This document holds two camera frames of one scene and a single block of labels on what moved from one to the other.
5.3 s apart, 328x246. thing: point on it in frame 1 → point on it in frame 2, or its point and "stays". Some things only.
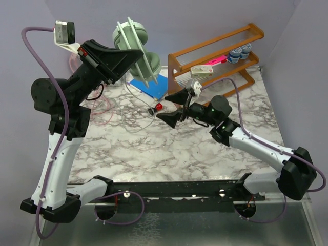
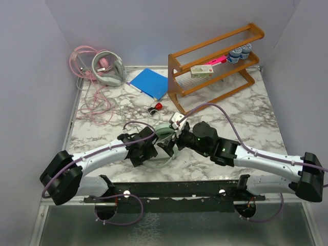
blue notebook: (158, 90) stays
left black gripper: (112, 63) → (150, 152)
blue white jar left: (233, 56) stays
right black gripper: (171, 118) → (167, 146)
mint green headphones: (129, 35) → (163, 131)
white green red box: (201, 71) stays
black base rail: (181, 196) stays
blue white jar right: (245, 51) stays
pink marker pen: (222, 59) stays
